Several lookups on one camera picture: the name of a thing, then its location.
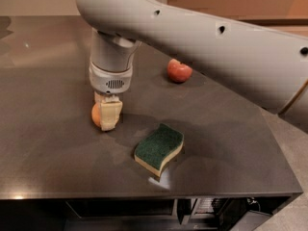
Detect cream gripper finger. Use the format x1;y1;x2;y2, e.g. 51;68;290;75
98;95;123;131
94;91;105;103

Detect red apple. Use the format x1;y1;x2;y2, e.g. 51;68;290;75
167;59;193;83

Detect green and yellow sponge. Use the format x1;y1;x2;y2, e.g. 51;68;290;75
134;123;184;177

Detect orange fruit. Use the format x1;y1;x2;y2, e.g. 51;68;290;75
91;103;100;127

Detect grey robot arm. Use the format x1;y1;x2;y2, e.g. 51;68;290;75
76;0;308;130

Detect dark cabinet under table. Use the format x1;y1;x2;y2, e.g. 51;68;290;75
0;193;297;231

